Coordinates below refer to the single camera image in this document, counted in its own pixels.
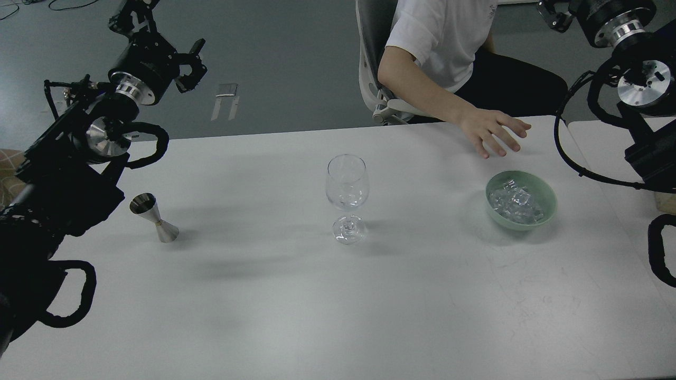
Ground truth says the clear wine glass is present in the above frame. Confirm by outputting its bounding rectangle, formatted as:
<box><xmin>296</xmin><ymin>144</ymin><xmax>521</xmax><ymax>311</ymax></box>
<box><xmin>325</xmin><ymin>154</ymin><xmax>370</xmax><ymax>245</ymax></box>

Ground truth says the person in white shirt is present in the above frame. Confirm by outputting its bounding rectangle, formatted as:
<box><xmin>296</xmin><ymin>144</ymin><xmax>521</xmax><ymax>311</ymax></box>
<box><xmin>385</xmin><ymin>0</ymin><xmax>569</xmax><ymax>118</ymax></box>

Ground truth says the black floor cable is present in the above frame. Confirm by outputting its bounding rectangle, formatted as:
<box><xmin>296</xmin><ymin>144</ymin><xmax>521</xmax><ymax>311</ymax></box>
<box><xmin>0</xmin><ymin>0</ymin><xmax>99</xmax><ymax>21</ymax></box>

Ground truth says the clear ice cubes pile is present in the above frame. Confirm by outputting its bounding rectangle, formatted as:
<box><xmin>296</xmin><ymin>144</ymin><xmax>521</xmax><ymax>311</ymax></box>
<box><xmin>488</xmin><ymin>179</ymin><xmax>544</xmax><ymax>225</ymax></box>

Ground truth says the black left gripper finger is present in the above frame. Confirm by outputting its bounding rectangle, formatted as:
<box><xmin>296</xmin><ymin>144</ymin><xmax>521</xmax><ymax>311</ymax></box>
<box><xmin>176</xmin><ymin>39</ymin><xmax>208</xmax><ymax>93</ymax></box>

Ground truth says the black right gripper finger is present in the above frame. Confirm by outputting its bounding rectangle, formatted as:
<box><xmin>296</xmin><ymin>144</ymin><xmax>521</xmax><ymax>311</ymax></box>
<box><xmin>538</xmin><ymin>1</ymin><xmax>573</xmax><ymax>33</ymax></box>

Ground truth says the grey office chair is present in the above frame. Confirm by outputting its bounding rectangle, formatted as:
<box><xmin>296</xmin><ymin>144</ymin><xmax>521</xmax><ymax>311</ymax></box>
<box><xmin>355</xmin><ymin>1</ymin><xmax>428</xmax><ymax>125</ymax></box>

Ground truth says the beige block on side table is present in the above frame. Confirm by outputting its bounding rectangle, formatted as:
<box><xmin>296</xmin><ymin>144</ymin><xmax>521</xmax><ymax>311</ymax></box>
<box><xmin>653</xmin><ymin>192</ymin><xmax>676</xmax><ymax>215</ymax></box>

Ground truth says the person's bare forearm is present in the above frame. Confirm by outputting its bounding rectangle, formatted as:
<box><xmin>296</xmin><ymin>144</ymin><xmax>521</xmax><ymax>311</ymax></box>
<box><xmin>378</xmin><ymin>46</ymin><xmax>477</xmax><ymax>125</ymax></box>

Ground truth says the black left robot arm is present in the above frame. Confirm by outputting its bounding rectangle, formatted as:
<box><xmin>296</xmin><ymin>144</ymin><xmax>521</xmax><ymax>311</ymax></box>
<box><xmin>2</xmin><ymin>1</ymin><xmax>207</xmax><ymax>352</ymax></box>

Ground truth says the green bowl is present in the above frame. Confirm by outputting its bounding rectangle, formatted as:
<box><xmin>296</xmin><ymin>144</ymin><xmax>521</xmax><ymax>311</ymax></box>
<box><xmin>483</xmin><ymin>170</ymin><xmax>558</xmax><ymax>232</ymax></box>

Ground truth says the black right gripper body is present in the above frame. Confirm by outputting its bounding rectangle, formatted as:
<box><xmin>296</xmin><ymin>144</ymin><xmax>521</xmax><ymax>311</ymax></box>
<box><xmin>568</xmin><ymin>1</ymin><xmax>657</xmax><ymax>49</ymax></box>

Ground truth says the person's hand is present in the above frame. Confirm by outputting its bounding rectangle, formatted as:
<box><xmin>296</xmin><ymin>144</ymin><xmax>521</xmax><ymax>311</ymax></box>
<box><xmin>458</xmin><ymin>108</ymin><xmax>532</xmax><ymax>159</ymax></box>

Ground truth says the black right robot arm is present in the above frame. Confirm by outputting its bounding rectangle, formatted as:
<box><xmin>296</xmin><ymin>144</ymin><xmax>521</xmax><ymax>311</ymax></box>
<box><xmin>537</xmin><ymin>1</ymin><xmax>675</xmax><ymax>195</ymax></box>

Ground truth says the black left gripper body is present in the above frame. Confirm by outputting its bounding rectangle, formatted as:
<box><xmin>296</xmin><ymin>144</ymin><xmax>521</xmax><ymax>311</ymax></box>
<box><xmin>108</xmin><ymin>1</ymin><xmax>180</xmax><ymax>106</ymax></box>

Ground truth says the steel double jigger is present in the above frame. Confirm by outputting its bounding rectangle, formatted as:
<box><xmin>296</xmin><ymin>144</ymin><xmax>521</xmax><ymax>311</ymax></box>
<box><xmin>129</xmin><ymin>193</ymin><xmax>180</xmax><ymax>243</ymax></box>

